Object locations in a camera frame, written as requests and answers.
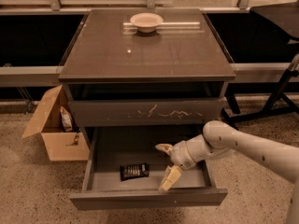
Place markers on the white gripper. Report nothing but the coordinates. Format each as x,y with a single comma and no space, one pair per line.
181,154

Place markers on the black rxbar chocolate wrapper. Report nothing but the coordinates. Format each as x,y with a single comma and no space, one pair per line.
134,171

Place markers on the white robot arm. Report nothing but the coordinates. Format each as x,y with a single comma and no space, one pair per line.
218,138

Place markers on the open grey middle drawer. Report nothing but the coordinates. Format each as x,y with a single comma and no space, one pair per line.
113,147

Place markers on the scratched grey top drawer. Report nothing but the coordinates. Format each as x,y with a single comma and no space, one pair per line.
145,112

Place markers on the grey drawer cabinet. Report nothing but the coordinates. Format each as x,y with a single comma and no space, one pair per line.
112,60

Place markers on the open cardboard box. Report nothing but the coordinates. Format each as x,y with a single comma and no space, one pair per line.
47,121

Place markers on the snack bag in box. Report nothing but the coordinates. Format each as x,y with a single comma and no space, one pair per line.
66,119

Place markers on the white ceramic bowl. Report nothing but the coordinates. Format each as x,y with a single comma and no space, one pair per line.
146,22

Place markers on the metal window rail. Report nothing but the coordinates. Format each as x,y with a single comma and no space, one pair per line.
46,76

